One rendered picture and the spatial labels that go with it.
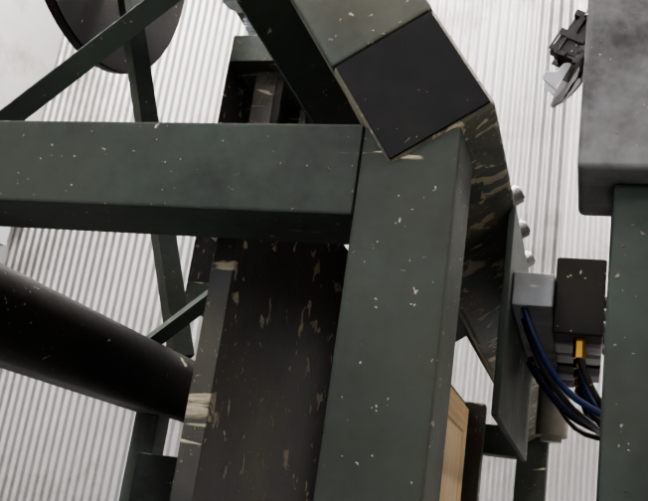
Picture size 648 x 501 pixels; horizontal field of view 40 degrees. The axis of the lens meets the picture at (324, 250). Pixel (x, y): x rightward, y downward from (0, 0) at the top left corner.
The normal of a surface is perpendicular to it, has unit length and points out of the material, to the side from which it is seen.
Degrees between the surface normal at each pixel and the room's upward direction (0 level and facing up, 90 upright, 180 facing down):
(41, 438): 90
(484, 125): 146
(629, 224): 90
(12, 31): 90
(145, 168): 90
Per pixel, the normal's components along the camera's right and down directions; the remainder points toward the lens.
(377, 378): -0.26, -0.31
